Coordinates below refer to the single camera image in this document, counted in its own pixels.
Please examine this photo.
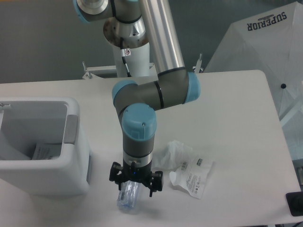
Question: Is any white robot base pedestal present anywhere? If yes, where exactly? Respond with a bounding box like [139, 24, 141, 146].
[103, 17, 150, 78]

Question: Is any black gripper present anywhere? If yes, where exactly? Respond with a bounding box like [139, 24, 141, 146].
[109, 161, 163, 197]

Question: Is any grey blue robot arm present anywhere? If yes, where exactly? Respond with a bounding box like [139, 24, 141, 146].
[73, 0, 201, 192]

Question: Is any white umbrella with lettering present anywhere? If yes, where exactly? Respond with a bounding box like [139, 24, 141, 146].
[205, 2, 303, 160]

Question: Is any black device at table edge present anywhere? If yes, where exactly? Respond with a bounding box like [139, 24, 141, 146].
[285, 192, 303, 217]

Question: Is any white plastic wrapper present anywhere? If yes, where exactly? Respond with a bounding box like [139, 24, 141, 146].
[152, 140, 213, 199]

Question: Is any paper sheet inside trash can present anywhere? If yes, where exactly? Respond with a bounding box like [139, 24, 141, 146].
[32, 143, 62, 160]

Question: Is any white plastic trash can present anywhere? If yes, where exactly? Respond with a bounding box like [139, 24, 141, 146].
[0, 96, 92, 196]

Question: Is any left metal table clamp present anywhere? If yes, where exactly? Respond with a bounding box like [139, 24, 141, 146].
[82, 61, 92, 79]

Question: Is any black cable on pedestal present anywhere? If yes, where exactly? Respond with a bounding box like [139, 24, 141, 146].
[119, 37, 132, 78]

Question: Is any clear plastic water bottle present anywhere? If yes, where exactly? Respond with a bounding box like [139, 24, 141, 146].
[117, 181, 141, 211]

